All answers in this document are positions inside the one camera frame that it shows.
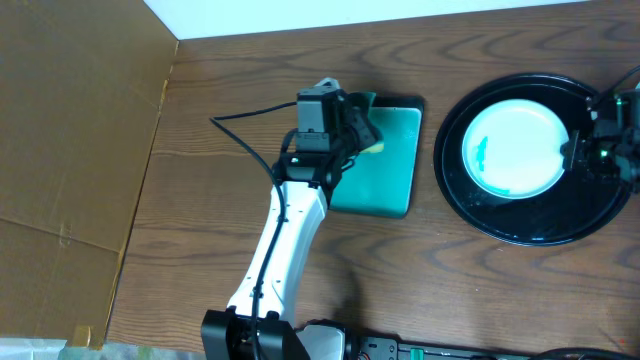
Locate green yellow sponge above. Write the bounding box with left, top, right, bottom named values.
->
left=348, top=92, right=384, bottom=153

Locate mint green plate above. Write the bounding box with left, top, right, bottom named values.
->
left=461, top=99, right=569, bottom=200

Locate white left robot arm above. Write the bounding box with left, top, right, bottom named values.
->
left=201, top=78, right=381, bottom=359

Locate round black tray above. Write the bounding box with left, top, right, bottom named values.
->
left=434, top=73, right=631, bottom=246

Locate black rectangular water tray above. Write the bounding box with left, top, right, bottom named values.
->
left=330, top=96, right=424, bottom=218

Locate brown cardboard panel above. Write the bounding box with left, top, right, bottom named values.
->
left=1, top=0, right=178, bottom=347

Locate black right camera cable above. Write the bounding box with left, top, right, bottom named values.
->
left=597, top=64, right=640, bottom=101

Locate black camera cable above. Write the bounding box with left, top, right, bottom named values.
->
left=597, top=64, right=640, bottom=101
left=208, top=101, right=299, bottom=360

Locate black left camera cable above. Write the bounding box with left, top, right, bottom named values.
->
left=208, top=101, right=299, bottom=360

